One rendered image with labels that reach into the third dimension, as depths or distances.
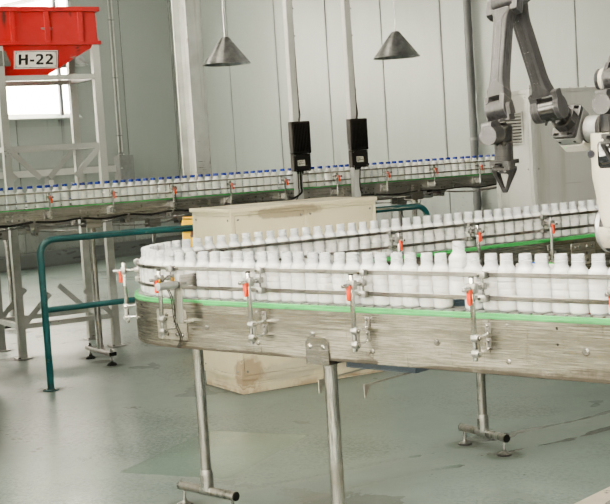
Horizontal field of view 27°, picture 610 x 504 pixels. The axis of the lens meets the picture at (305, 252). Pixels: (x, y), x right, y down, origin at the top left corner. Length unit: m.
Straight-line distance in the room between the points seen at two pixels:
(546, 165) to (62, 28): 4.01
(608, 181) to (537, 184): 5.74
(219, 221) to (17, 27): 3.04
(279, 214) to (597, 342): 4.76
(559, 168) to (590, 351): 6.55
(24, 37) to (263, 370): 3.71
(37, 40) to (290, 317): 6.53
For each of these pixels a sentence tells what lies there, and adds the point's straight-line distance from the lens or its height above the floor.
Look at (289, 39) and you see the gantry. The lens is 10.22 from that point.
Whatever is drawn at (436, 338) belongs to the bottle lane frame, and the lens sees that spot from 3.77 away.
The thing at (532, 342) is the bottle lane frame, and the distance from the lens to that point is 3.59.
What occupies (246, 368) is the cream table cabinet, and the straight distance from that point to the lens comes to 7.99.
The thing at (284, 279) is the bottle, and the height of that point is 1.08.
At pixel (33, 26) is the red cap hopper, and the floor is 2.64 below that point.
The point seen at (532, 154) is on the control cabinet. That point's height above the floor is 1.38.
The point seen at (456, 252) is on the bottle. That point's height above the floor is 1.17.
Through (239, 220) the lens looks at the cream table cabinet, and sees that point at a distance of 7.90.
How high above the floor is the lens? 1.48
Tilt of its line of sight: 4 degrees down
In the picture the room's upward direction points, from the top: 4 degrees counter-clockwise
